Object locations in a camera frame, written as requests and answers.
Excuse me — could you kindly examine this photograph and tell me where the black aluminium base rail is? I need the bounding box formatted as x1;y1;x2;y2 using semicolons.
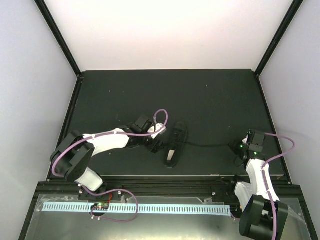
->
34;176;304;202

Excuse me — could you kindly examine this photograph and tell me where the right black frame post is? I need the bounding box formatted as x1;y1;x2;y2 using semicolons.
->
254;0;304;77

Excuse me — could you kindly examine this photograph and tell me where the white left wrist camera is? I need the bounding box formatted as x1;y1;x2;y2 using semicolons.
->
147;123;167;139

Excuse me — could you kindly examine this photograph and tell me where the black frame post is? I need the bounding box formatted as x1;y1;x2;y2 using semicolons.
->
34;0;82;77
254;0;304;77

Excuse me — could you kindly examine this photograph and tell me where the black canvas sneaker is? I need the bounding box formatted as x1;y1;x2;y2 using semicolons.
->
164;121;188;168

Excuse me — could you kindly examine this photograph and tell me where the light blue slotted cable duct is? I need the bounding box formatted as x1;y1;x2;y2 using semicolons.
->
42;202;231;217

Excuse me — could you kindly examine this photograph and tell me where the left controller circuit board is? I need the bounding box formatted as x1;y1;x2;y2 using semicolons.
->
90;203;110;211

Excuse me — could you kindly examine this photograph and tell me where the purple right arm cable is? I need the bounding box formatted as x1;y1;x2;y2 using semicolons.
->
231;132;296;238

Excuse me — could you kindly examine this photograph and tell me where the left black frame post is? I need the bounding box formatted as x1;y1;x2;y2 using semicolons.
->
34;0;82;77

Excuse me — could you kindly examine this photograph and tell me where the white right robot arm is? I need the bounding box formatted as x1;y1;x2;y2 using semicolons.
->
227;130;289;240

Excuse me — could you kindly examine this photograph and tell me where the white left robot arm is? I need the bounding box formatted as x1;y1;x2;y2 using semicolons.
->
50;116;166;200

